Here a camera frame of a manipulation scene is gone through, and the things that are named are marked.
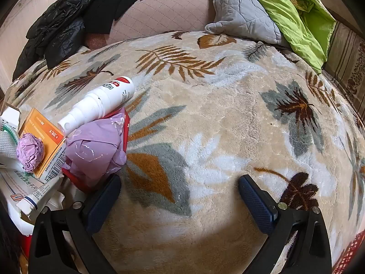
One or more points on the purple foil ball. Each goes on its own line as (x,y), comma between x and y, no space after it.
(30,152)

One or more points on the white ointment tube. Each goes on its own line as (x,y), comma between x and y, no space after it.
(37,198)

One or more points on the black cloth garment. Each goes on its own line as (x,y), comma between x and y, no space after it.
(114,2)

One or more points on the leaf print fleece blanket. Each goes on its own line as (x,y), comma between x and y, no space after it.
(216,137)

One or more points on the green patterned quilt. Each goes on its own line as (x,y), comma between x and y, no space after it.
(285,20)

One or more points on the white spray bottle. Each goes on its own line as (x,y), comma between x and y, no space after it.
(108,97)

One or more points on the brown and pink sofa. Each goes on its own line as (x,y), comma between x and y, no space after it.
(171,14)

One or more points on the orange medicine box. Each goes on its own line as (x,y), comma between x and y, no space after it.
(48,137)

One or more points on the torn white medicine box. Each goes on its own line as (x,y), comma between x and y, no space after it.
(17,185)

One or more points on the striped bolster cushion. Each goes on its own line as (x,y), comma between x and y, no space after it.
(348,62)

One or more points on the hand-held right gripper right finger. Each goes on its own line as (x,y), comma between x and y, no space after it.
(256,202)

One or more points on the black puffer jacket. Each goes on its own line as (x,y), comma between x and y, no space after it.
(57,25)

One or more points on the grey quilted pillow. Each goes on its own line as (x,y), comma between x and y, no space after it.
(242,11)

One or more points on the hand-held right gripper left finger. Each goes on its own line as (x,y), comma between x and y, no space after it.
(102,199)

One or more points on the purple plastic bag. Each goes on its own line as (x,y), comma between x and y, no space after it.
(94,145)

